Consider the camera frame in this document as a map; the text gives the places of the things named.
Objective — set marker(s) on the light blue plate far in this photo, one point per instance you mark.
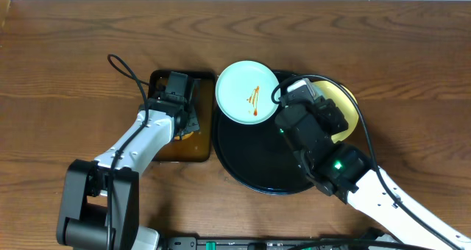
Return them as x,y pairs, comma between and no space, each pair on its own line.
244,92

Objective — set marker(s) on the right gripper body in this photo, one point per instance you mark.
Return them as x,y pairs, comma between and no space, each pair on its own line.
333,121

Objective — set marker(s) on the round black serving tray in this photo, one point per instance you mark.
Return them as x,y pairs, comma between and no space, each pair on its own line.
257,155

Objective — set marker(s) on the green and orange sponge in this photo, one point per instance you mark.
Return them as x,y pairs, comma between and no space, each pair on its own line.
183,136

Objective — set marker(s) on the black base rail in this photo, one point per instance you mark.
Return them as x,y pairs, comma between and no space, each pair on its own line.
193,243

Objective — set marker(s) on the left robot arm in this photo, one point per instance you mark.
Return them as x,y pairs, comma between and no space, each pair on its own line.
100,201

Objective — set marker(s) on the black rectangular water tray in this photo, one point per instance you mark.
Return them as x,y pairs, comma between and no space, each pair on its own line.
197,147

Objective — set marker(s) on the yellow plate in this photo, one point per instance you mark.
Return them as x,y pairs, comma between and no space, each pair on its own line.
330,91

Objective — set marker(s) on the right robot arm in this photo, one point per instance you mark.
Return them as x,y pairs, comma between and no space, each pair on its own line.
342,170

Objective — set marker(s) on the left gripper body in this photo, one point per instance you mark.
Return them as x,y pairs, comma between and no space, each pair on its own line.
192,121

